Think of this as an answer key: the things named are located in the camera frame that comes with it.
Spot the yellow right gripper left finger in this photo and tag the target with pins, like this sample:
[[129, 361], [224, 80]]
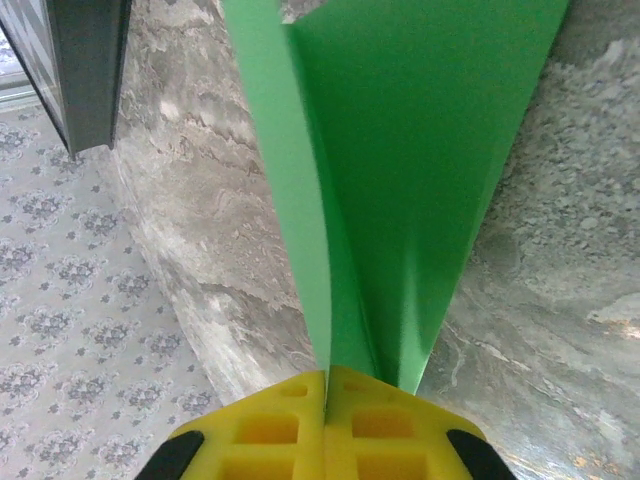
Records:
[[260, 435]]

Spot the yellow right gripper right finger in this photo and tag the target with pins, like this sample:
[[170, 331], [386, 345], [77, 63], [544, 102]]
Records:
[[400, 435]]

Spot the black and grey chessboard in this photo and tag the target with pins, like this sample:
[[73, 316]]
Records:
[[75, 75]]

